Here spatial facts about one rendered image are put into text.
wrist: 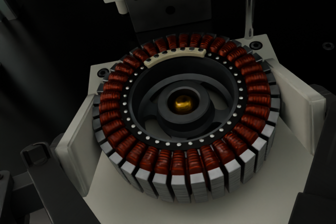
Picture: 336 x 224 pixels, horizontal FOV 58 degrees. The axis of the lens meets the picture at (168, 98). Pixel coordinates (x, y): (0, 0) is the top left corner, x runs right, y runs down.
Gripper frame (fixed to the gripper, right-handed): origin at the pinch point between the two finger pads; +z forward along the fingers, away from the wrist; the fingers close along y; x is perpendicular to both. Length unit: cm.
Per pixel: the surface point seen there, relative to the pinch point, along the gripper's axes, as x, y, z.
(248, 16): 3.6, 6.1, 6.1
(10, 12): 7.4, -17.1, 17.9
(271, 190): -4.5, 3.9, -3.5
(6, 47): 4.2, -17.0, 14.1
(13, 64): 2.8, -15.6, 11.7
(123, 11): 5.4, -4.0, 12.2
